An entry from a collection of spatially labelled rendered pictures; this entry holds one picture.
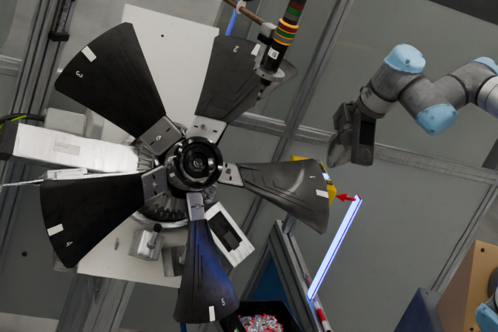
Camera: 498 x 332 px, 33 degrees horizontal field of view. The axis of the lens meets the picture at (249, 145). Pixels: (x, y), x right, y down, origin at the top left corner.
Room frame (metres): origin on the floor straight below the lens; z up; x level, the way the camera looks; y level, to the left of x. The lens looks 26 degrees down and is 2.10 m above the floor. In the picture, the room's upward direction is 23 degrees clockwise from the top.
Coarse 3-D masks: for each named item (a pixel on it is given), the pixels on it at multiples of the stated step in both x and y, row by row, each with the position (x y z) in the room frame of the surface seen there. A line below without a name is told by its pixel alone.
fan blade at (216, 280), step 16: (192, 224) 1.60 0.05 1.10; (192, 240) 1.57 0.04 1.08; (208, 240) 1.64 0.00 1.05; (192, 256) 1.55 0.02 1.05; (208, 256) 1.61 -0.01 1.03; (192, 272) 1.53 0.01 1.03; (208, 272) 1.58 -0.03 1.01; (224, 272) 1.64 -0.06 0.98; (192, 288) 1.51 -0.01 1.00; (208, 288) 1.56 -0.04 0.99; (224, 288) 1.61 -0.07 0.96; (176, 304) 1.47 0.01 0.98; (192, 304) 1.50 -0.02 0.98; (208, 304) 1.54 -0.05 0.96; (176, 320) 1.45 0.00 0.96; (192, 320) 1.48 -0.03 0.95; (208, 320) 1.52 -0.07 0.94
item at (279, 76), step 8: (264, 24) 1.75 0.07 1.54; (264, 32) 1.74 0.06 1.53; (272, 32) 1.74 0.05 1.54; (264, 40) 1.73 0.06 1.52; (272, 40) 1.74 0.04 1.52; (264, 48) 1.74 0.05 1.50; (256, 56) 1.74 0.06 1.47; (264, 56) 1.74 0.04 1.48; (256, 64) 1.73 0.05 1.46; (256, 72) 1.71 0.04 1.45; (264, 72) 1.70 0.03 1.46; (280, 72) 1.74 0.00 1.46; (272, 80) 1.70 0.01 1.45; (280, 80) 1.72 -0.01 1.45
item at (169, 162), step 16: (192, 144) 1.67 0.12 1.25; (208, 144) 1.68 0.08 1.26; (160, 160) 1.71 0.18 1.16; (176, 160) 1.63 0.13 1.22; (192, 160) 1.65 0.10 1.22; (208, 160) 1.67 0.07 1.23; (176, 176) 1.61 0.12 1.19; (192, 176) 1.63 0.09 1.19; (208, 176) 1.65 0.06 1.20; (176, 192) 1.69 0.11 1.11; (192, 192) 1.71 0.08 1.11
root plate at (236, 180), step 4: (224, 164) 1.77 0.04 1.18; (228, 164) 1.78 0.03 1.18; (232, 164) 1.78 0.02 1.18; (224, 168) 1.75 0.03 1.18; (232, 168) 1.76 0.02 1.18; (236, 168) 1.77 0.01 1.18; (224, 172) 1.73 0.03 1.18; (232, 172) 1.75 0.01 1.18; (236, 172) 1.75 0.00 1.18; (220, 176) 1.70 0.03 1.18; (224, 176) 1.71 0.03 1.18; (228, 176) 1.72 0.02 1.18; (232, 176) 1.72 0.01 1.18; (236, 176) 1.73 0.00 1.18; (240, 176) 1.74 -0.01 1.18; (220, 180) 1.69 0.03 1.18; (224, 180) 1.69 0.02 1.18; (228, 180) 1.70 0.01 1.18; (232, 180) 1.71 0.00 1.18; (236, 180) 1.72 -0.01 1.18; (240, 180) 1.72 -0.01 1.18; (232, 184) 1.69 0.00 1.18; (236, 184) 1.70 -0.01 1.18; (240, 184) 1.70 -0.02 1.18
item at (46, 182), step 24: (48, 192) 1.47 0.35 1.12; (72, 192) 1.49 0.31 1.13; (96, 192) 1.53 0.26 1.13; (120, 192) 1.56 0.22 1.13; (48, 216) 1.46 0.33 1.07; (72, 216) 1.49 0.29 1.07; (96, 216) 1.53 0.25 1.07; (120, 216) 1.58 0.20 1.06; (96, 240) 1.54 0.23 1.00; (72, 264) 1.49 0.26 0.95
